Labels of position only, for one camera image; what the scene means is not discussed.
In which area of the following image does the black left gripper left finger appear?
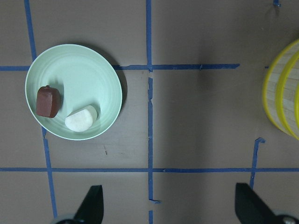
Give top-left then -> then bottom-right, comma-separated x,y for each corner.
74,185 -> 103,224

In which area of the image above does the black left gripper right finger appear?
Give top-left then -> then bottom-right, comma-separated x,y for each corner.
235,183 -> 280,224

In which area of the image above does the brown bun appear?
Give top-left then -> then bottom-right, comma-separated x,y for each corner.
36,85 -> 61,118

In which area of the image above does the lower yellow bamboo steamer layer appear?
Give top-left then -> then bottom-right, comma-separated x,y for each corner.
262,40 -> 299,139

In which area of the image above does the white bun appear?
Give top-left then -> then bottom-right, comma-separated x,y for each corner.
64,105 -> 98,132

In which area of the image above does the light green round plate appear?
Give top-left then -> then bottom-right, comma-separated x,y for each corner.
25,44 -> 123,140

